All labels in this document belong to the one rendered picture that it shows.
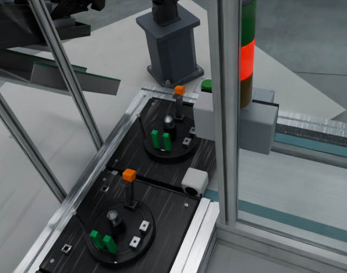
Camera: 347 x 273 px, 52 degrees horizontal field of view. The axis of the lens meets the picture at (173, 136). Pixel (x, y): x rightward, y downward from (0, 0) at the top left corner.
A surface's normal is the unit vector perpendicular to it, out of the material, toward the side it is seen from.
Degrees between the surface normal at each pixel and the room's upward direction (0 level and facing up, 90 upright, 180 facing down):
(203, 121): 90
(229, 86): 90
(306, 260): 90
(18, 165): 0
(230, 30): 90
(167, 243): 0
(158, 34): 0
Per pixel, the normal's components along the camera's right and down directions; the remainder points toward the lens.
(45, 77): 0.83, 0.34
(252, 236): -0.40, 0.72
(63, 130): -0.13, -0.66
